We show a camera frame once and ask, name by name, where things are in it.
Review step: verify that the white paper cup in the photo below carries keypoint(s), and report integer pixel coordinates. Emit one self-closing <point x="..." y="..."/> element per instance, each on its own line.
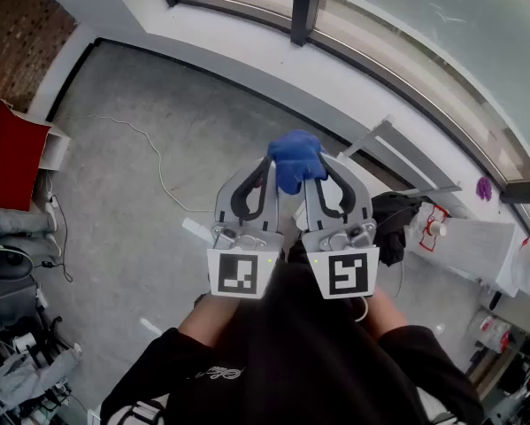
<point x="437" y="229"/>

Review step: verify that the blue cleaning cloth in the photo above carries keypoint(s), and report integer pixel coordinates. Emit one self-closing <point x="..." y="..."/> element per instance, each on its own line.
<point x="291" y="157"/>

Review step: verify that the white power strip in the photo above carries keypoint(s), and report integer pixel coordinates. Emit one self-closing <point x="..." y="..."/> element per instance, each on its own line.
<point x="196" y="230"/>

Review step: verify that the person's left forearm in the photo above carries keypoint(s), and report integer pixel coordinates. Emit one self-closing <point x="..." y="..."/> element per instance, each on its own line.
<point x="211" y="321"/>

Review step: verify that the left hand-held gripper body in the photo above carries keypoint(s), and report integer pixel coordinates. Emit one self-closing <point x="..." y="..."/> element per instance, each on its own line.
<point x="238" y="272"/>

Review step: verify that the person's black sweater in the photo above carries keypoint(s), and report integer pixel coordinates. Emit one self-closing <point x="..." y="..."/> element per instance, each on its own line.
<point x="300" y="361"/>

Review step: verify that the white metal rack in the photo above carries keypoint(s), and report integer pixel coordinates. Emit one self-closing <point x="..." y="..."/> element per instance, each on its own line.
<point x="401" y="149"/>

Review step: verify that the black round stool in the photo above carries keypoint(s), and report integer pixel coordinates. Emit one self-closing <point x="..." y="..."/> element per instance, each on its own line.
<point x="8" y="264"/>

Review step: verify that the window glass pane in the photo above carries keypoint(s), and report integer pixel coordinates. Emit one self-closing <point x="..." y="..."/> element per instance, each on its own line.
<point x="468" y="38"/>

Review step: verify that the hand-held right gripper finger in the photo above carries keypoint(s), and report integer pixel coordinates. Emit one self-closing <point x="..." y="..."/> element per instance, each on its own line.
<point x="311" y="210"/>
<point x="362" y="202"/>

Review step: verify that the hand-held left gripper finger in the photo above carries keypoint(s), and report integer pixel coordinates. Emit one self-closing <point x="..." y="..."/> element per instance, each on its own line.
<point x="274" y="206"/>
<point x="225" y="202"/>

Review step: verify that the person's right forearm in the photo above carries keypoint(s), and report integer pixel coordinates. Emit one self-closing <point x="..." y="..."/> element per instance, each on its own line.
<point x="386" y="312"/>

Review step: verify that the red box with white lid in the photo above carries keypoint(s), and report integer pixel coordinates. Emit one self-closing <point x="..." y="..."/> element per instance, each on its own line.
<point x="12" y="162"/>

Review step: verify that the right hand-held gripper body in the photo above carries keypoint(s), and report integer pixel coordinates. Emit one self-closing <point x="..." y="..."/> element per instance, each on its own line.
<point x="348" y="275"/>

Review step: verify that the black hanging jacket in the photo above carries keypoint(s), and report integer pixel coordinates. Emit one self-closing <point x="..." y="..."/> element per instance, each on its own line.
<point x="393" y="228"/>

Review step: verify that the white table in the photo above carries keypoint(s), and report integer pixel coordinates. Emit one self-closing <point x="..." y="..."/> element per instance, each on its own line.
<point x="481" y="246"/>

